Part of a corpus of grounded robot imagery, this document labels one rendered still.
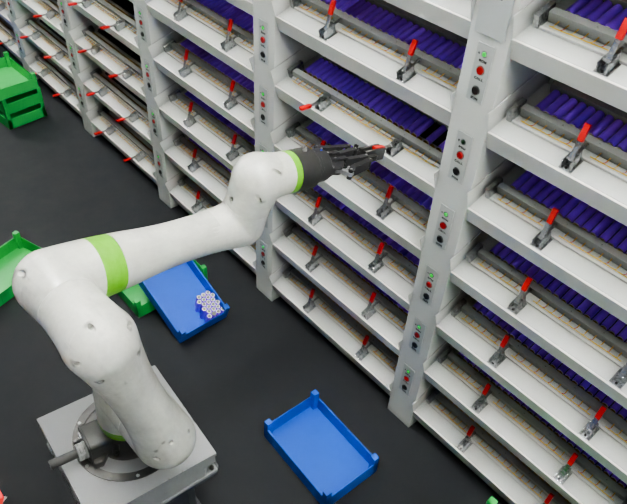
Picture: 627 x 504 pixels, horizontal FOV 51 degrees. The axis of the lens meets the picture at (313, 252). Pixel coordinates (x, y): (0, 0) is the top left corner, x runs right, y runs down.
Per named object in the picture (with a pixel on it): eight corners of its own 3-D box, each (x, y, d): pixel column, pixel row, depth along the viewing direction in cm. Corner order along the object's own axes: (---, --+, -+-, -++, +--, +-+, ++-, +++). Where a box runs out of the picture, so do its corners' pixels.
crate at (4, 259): (-8, 312, 236) (-14, 297, 230) (-45, 290, 243) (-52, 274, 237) (57, 264, 255) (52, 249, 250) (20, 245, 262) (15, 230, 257)
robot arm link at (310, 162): (308, 158, 135) (280, 139, 140) (297, 207, 141) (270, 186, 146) (329, 154, 139) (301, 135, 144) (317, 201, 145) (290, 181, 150)
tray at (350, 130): (435, 200, 158) (434, 173, 150) (277, 97, 190) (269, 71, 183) (490, 152, 163) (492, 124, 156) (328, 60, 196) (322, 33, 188)
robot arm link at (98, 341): (165, 491, 139) (70, 375, 97) (124, 438, 147) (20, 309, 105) (213, 448, 144) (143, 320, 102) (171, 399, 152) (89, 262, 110)
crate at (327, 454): (376, 471, 197) (380, 457, 192) (324, 510, 188) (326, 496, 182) (314, 403, 214) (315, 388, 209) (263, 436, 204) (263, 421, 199)
